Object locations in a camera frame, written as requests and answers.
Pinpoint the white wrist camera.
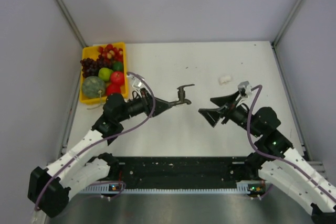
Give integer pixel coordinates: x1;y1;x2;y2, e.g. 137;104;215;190
238;81;252;98
127;73;145;92

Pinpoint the red apple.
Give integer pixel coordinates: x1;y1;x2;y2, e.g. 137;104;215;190
110;71;125;86
106;83;121;96

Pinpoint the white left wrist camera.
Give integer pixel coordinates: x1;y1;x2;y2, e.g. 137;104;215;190
127;73;145;92

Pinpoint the dark purple grape bunch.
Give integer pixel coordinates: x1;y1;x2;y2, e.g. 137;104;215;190
80;55;112;78

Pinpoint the green apple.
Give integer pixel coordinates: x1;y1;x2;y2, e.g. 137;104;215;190
98;68;113;82

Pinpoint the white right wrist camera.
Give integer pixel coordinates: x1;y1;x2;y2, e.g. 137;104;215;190
238;81;252;98

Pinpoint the green striped melon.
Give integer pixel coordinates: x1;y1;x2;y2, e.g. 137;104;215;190
81;76;106;99

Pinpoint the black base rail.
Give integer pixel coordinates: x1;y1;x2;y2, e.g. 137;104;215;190
103;157;259;190

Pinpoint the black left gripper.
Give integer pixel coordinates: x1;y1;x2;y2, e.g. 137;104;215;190
117;88;172;123

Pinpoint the white slotted cable duct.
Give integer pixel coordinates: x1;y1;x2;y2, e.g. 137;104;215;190
79;182;267;197

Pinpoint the dark green lime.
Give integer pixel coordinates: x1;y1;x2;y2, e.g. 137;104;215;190
112;61;124;72

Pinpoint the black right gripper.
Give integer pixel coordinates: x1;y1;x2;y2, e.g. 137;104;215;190
198;90;261;137

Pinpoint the dark bronze water faucet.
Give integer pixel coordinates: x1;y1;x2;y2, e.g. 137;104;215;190
169;84;195;107

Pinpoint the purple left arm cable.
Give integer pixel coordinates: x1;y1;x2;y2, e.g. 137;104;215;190
34;71;157;212

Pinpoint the far white pipe elbow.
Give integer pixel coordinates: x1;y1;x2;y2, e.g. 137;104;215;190
218;74;233;86

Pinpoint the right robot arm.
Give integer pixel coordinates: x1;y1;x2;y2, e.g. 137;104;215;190
198;92;335;223

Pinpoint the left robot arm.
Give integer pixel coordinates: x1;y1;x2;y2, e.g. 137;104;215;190
28;88;178;218

